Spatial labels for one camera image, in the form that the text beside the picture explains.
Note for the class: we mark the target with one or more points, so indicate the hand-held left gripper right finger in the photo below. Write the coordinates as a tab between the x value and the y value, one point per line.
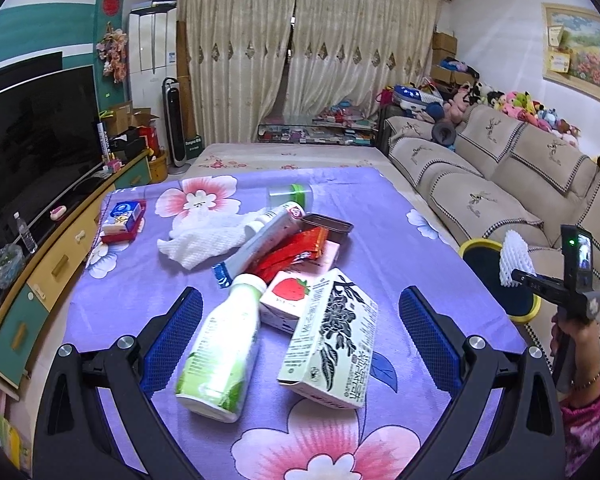
427	340

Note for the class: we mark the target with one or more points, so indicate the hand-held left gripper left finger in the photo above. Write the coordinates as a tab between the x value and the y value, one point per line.
172	340

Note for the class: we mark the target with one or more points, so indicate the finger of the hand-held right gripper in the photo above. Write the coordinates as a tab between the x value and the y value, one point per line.
537	284

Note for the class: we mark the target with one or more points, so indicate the white foam fruit net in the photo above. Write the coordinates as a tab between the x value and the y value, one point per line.
515	257

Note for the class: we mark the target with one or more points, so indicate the yellow rimmed trash bin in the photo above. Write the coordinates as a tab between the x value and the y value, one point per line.
490	275

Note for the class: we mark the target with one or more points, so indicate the white green plastic bottle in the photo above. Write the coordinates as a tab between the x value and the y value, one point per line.
220	350

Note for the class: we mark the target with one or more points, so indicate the black white printed carton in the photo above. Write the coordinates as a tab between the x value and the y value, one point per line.
330	340

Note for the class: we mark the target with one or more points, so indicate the pink strawberry milk carton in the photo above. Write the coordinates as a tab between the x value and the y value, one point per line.
285	295

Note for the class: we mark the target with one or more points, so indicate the red snack wrapper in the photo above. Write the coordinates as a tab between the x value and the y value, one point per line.
295	250

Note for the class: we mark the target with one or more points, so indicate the person's right forearm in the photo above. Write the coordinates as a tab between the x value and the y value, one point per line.
587	425

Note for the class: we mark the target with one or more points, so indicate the person's right hand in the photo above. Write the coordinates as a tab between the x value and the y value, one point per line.
587	355

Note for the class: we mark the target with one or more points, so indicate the white cloth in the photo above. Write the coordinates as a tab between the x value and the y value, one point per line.
200	245

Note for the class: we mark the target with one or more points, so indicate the beige sofa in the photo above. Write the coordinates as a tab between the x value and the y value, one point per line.
505	180

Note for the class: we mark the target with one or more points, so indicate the purple floral cloth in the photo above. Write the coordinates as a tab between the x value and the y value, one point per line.
395	230

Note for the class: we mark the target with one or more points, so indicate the red box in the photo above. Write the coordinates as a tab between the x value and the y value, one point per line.
125	234

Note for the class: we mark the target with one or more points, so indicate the white squeeze tube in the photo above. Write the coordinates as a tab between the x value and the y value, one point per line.
260	245

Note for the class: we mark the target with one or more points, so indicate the blue white snack box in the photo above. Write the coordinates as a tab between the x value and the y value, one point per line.
122	212

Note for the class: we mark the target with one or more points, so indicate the green yellow tv cabinet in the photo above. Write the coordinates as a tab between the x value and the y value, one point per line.
45	270

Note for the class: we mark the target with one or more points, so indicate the dark brown tray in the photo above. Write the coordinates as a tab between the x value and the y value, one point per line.
330	222

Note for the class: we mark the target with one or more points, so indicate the pile of plush toys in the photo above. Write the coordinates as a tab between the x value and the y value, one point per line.
520	102

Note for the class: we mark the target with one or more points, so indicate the wooden bucket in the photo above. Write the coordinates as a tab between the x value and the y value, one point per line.
157	166

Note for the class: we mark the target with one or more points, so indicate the grey round cushion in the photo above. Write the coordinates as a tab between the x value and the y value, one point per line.
444	134

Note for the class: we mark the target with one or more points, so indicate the clear water bottle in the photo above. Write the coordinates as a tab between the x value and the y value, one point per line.
27	232

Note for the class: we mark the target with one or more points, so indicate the glass bowl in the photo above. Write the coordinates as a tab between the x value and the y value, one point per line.
2	265

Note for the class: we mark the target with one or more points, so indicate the clear jar with green band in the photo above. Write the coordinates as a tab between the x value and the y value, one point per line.
290	195

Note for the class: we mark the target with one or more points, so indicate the framed flower painting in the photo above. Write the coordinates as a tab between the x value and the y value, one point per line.
580	50

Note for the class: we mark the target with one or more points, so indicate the cream floral floor mat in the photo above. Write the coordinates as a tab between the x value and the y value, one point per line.
290	157

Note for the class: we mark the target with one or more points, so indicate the black tower fan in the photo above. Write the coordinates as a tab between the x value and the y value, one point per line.
173	120

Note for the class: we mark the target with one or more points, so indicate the open cardboard box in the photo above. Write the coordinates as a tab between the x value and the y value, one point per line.
125	117

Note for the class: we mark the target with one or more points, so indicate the pile of books and toys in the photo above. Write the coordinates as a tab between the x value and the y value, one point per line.
325	127

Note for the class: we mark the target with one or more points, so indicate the black television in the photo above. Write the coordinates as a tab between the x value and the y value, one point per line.
35	130

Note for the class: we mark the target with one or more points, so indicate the stack of cardboard boxes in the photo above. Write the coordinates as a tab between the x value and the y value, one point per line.
445	50

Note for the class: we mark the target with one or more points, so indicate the white standing air conditioner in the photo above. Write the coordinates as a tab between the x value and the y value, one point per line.
150	60

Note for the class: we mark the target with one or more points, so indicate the cream curtain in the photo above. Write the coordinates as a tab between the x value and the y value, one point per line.
235	60
360	50

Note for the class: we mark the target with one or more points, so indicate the hanging artificial flowers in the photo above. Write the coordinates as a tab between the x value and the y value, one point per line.
114	50

